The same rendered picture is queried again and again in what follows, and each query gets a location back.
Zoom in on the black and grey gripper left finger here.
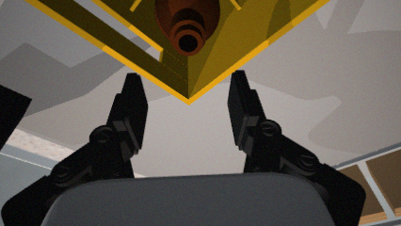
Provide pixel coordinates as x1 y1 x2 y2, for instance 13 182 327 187
1 73 148 226

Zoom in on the yellow translucent crate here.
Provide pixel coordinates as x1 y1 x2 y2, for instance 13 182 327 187
70 0 330 81

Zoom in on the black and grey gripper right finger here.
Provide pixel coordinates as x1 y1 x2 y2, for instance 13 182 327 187
228 70 366 226

